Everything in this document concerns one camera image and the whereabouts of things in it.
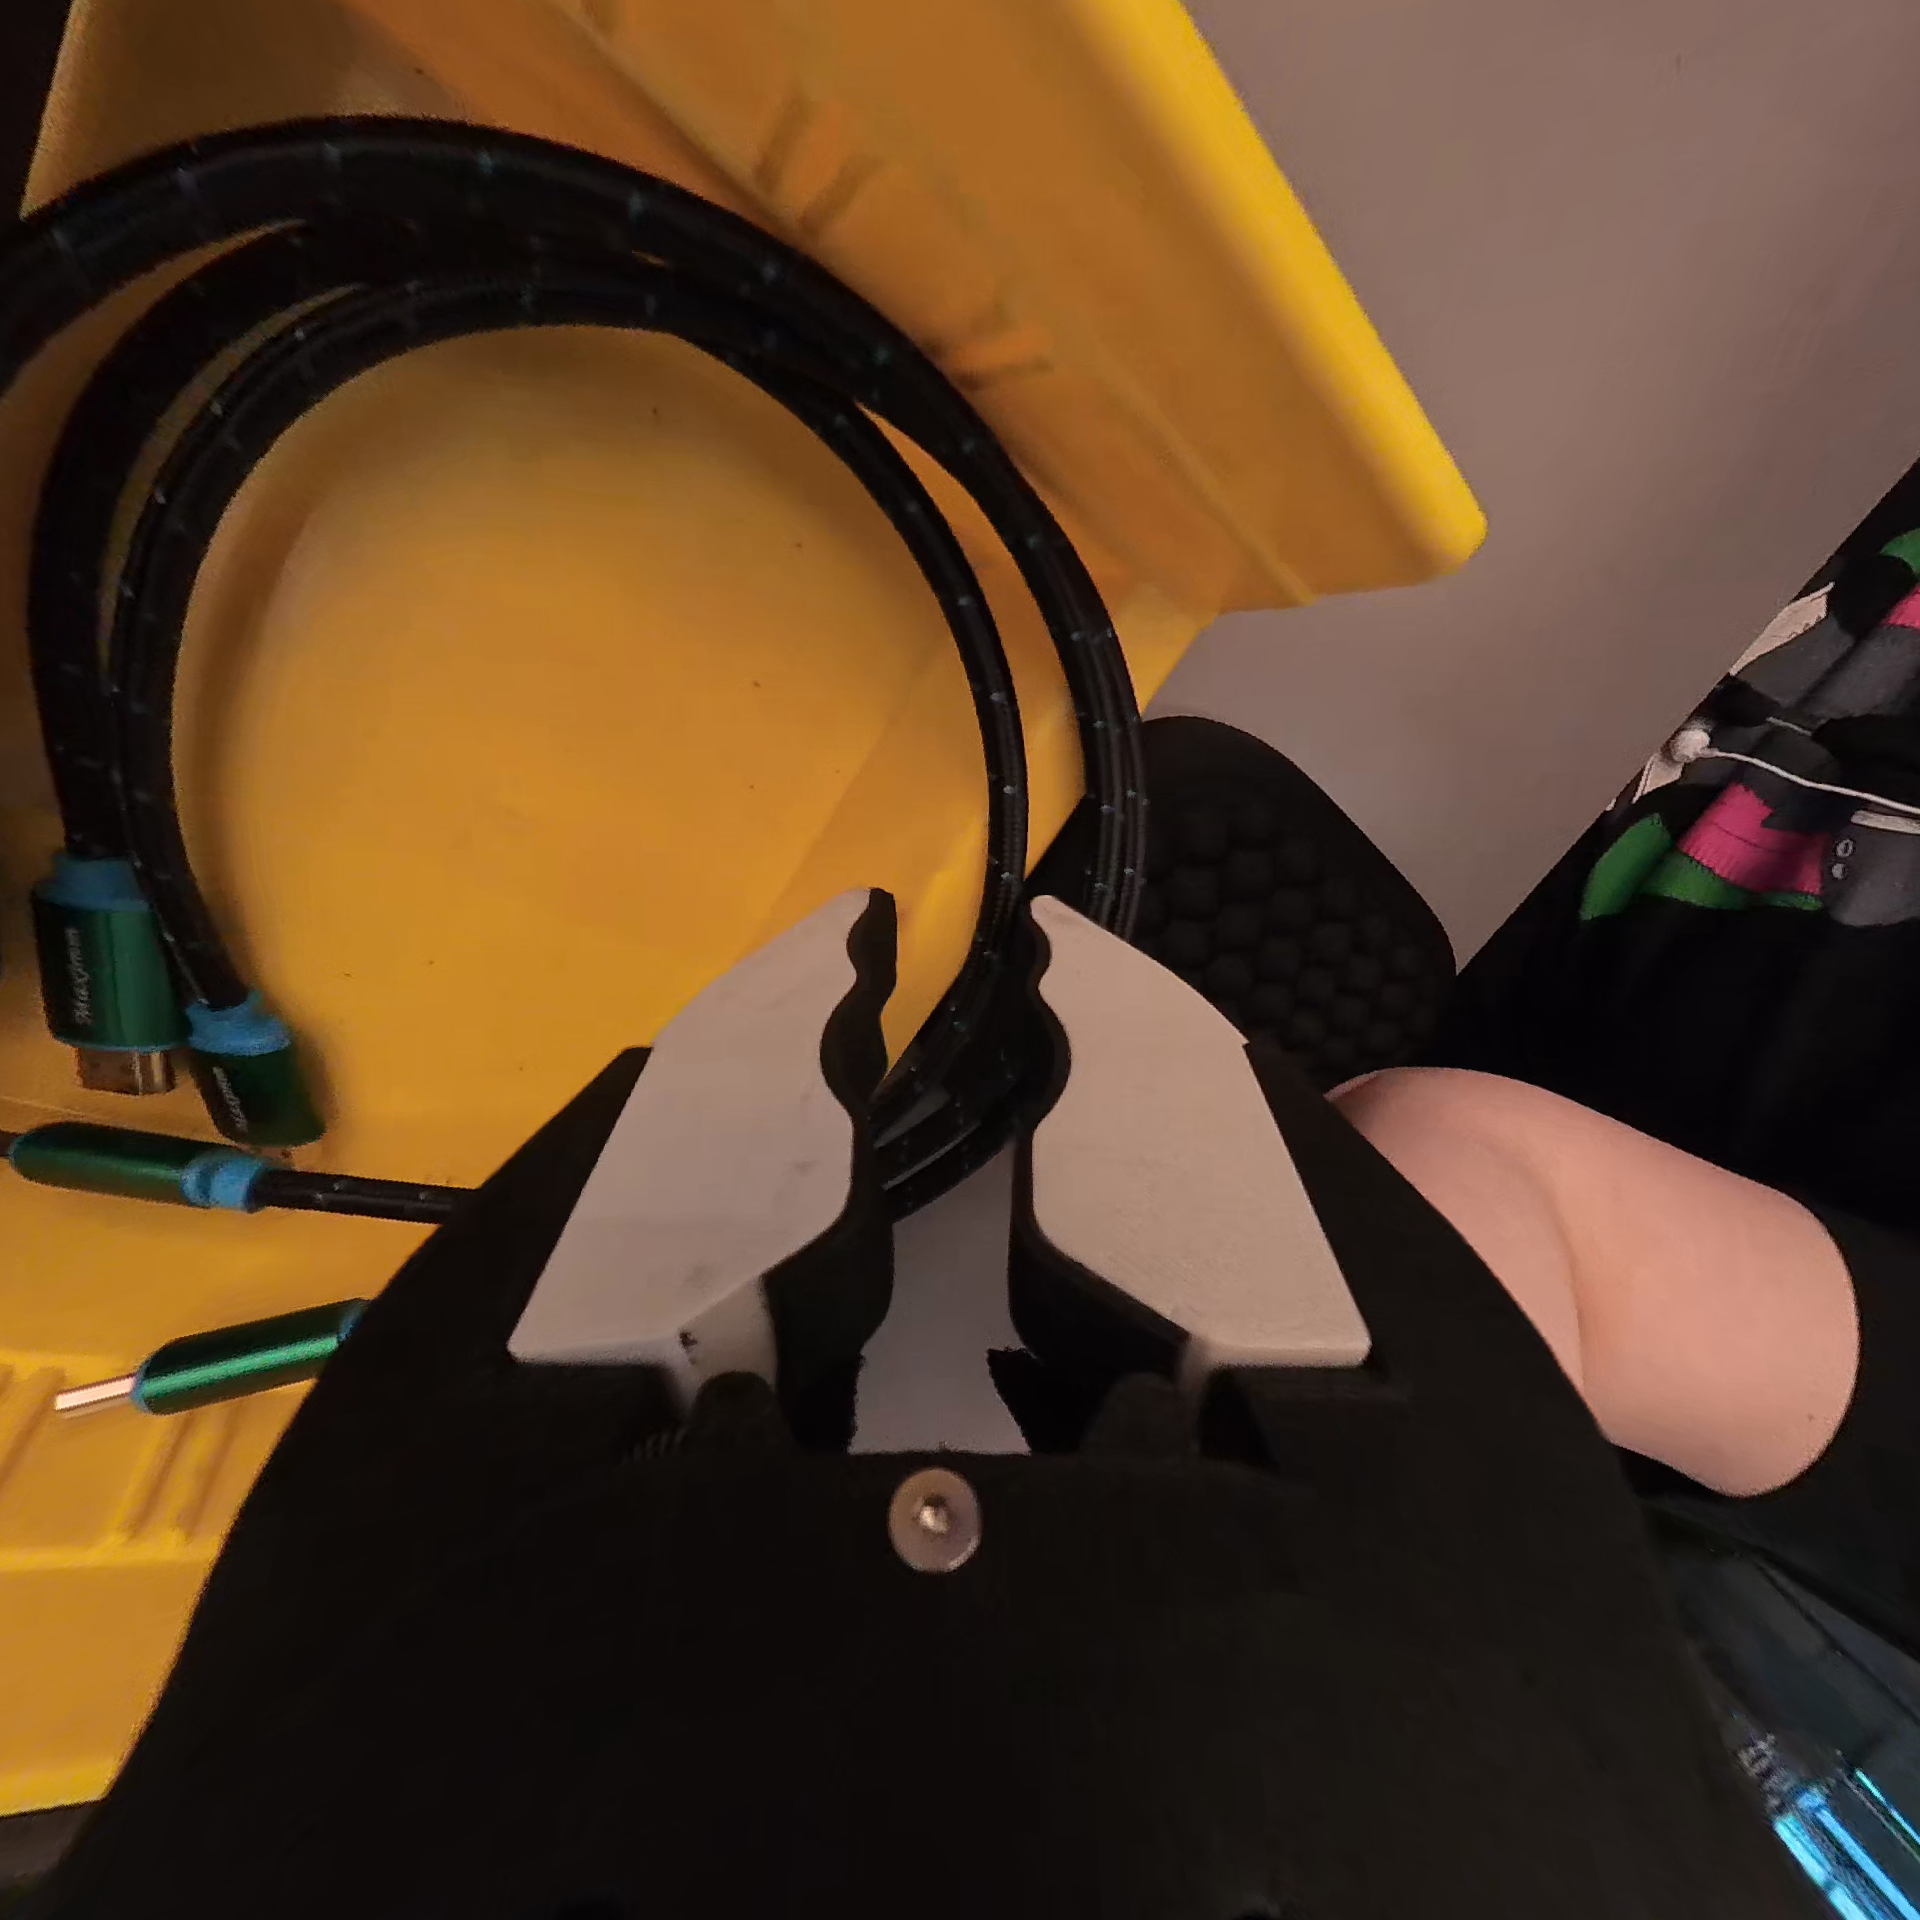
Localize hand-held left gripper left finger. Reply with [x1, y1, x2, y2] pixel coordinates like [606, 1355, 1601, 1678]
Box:
[507, 884, 902, 1453]

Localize black textured wrist rest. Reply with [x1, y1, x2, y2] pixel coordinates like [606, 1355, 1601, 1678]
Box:
[1034, 715, 1459, 1089]

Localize person's left forearm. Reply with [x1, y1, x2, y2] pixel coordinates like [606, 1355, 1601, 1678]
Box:
[1327, 1063, 1862, 1501]

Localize yellow plastic bin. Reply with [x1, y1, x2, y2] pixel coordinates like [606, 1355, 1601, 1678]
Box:
[0, 0, 1488, 1817]

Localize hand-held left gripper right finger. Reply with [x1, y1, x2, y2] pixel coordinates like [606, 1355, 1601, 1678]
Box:
[1009, 893, 1375, 1450]

